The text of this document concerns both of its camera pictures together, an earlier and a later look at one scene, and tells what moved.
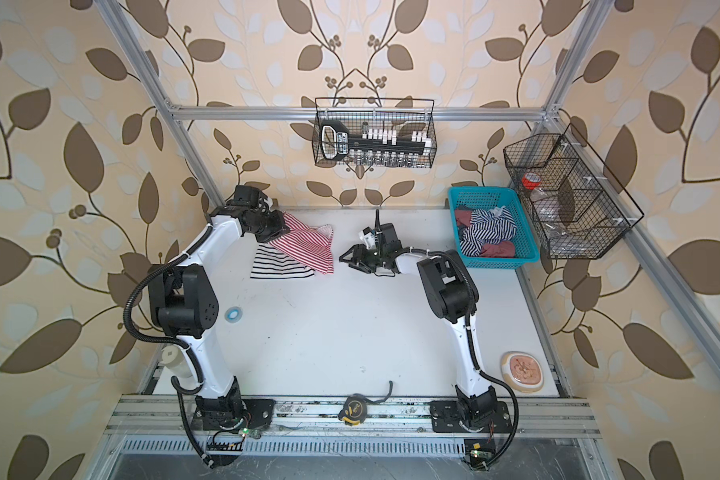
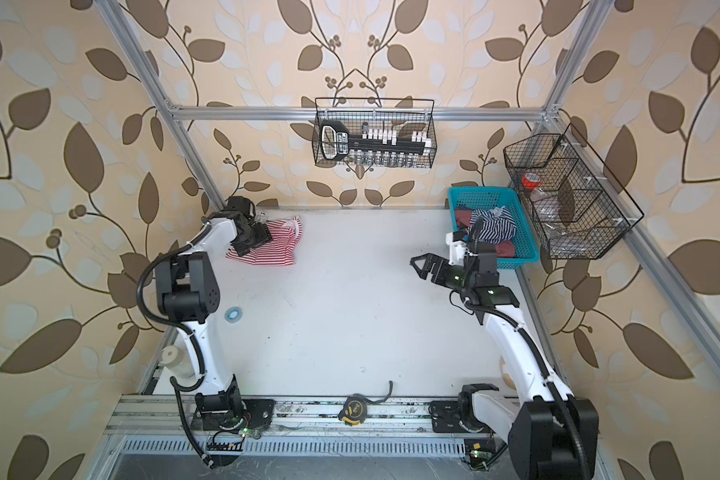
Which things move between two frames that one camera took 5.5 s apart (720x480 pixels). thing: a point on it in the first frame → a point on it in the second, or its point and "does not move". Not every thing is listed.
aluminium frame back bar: x=357 y=113 does not move
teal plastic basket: x=486 y=198 does not move
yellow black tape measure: x=354 y=407 does not move
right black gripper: x=359 y=255 → x=441 y=265
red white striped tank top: x=310 y=245 → x=280 y=251
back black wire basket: x=375 y=132 does not move
